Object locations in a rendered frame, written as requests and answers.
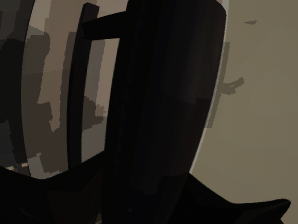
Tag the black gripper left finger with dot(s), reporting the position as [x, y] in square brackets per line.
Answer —
[72, 197]

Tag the beige square tile with black center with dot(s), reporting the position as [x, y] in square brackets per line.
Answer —
[98, 219]

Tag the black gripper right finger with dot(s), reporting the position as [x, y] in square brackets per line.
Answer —
[198, 204]

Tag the black mat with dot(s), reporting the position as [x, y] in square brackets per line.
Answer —
[14, 20]

